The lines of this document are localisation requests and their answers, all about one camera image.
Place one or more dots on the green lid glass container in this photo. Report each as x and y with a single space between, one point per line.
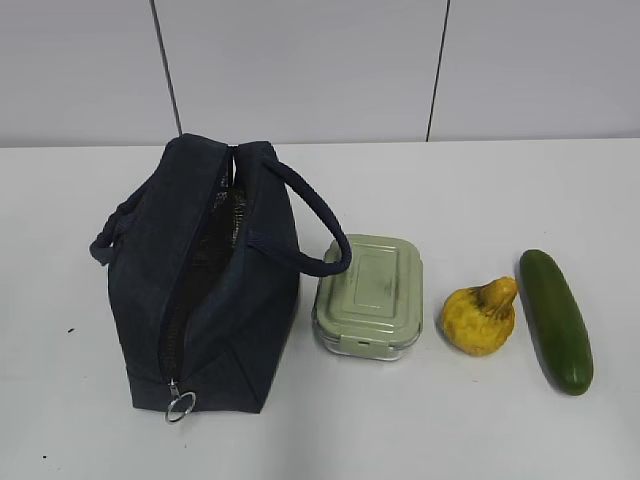
373 310

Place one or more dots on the navy blue lunch bag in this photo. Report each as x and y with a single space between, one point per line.
204 261

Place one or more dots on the yellow bumpy squash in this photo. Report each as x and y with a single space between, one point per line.
478 320

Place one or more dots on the green cucumber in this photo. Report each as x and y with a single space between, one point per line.
558 331

